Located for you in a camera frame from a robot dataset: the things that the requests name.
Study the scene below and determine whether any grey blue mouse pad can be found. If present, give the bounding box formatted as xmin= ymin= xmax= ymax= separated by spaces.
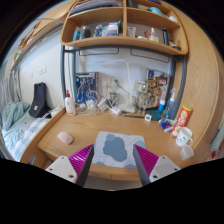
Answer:
xmin=92 ymin=131 xmax=145 ymax=169

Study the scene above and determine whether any wooden wall shelf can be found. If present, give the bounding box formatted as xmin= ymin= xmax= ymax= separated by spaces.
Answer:
xmin=61 ymin=0 xmax=188 ymax=55

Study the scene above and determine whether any white power strip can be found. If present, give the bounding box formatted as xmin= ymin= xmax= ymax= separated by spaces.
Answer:
xmin=109 ymin=107 xmax=121 ymax=116

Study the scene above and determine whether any white bottle red cap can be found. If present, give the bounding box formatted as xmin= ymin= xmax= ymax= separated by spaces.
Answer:
xmin=65 ymin=91 xmax=76 ymax=116

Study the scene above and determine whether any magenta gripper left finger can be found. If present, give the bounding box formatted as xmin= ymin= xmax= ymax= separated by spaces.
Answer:
xmin=47 ymin=144 xmax=94 ymax=187

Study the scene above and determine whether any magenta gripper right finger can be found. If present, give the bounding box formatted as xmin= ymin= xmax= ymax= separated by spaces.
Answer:
xmin=133 ymin=145 xmax=180 ymax=186

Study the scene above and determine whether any pink computer mouse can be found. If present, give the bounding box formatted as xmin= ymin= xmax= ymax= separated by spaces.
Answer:
xmin=57 ymin=131 xmax=74 ymax=145

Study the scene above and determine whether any red yellow chips can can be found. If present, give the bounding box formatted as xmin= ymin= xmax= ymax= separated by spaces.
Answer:
xmin=171 ymin=105 xmax=192 ymax=137

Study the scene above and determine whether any bed with striped sheet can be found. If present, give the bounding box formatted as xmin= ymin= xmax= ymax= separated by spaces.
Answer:
xmin=3 ymin=112 xmax=49 ymax=162

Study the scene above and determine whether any white mug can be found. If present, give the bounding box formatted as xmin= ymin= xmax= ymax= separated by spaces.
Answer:
xmin=176 ymin=127 xmax=193 ymax=147

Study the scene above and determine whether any small white clock cube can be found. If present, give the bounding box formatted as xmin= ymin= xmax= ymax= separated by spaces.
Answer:
xmin=145 ymin=114 xmax=152 ymax=122

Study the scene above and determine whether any robot figure model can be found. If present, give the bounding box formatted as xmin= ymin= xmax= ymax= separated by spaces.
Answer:
xmin=137 ymin=82 xmax=156 ymax=115

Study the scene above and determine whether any white plastic cup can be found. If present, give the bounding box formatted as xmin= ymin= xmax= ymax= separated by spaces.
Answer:
xmin=180 ymin=145 xmax=194 ymax=160

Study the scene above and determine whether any black bag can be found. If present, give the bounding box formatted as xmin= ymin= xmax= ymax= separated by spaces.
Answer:
xmin=29 ymin=82 xmax=50 ymax=118

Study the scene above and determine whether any blue spray bottle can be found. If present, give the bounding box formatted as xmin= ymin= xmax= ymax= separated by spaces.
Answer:
xmin=165 ymin=88 xmax=175 ymax=119

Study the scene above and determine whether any teal blanket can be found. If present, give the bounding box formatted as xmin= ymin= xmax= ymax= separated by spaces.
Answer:
xmin=2 ymin=101 xmax=30 ymax=130

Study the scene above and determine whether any blue model kit box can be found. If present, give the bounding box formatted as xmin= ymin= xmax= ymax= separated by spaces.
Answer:
xmin=75 ymin=72 xmax=99 ymax=103

